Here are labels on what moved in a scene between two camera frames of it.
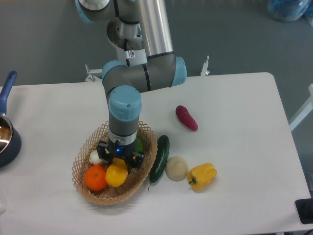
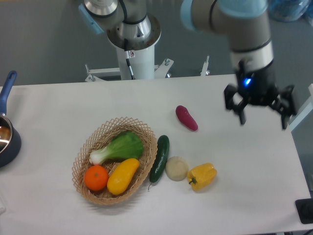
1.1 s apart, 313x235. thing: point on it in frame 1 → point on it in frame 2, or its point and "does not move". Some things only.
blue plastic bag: [290, 10] does not move
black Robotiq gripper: [108, 151] → [258, 86]
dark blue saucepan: [10, 143] does not move
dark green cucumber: [160, 158] does not move
